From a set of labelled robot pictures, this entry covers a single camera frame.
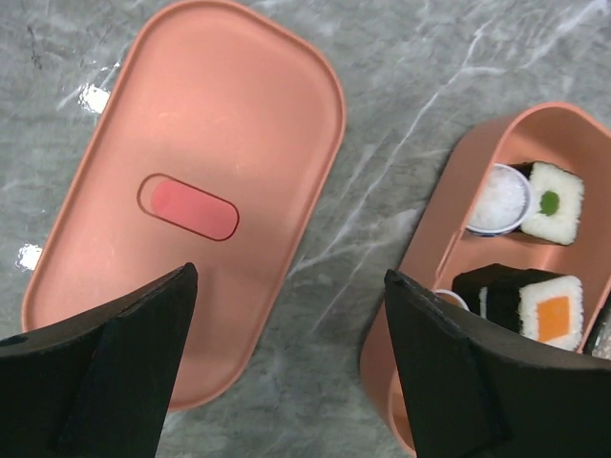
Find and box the orange sushi roll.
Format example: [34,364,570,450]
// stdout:
[452,263,583,351]

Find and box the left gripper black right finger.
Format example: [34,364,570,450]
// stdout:
[385,270,610,457]

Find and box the small noodle soup cup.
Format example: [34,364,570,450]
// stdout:
[433,289,470,311]

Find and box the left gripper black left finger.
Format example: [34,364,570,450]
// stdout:
[1,263,198,457]

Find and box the green sushi roll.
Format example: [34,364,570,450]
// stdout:
[513,161,585,246]

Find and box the pink lunch box lid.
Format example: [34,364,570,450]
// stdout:
[22,1,347,410]

